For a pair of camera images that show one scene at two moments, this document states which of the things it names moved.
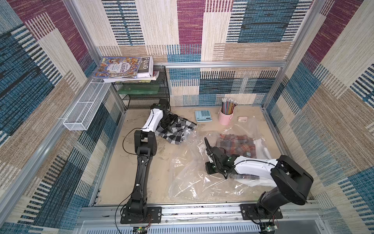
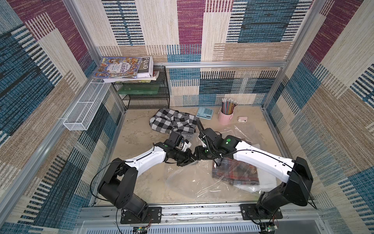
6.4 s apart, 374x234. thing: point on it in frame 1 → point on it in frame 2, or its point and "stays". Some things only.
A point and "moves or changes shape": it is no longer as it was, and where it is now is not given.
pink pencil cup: (224, 119) stays
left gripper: (173, 119) → (188, 159)
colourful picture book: (118, 67) stays
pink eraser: (242, 119) stays
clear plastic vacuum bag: (188, 177) moves or changes shape
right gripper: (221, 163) → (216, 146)
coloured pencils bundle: (228, 106) stays
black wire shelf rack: (145, 93) stays
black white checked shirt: (175, 133) moves or changes shape
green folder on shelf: (138, 89) stays
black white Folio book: (146, 68) stays
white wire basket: (84, 111) stays
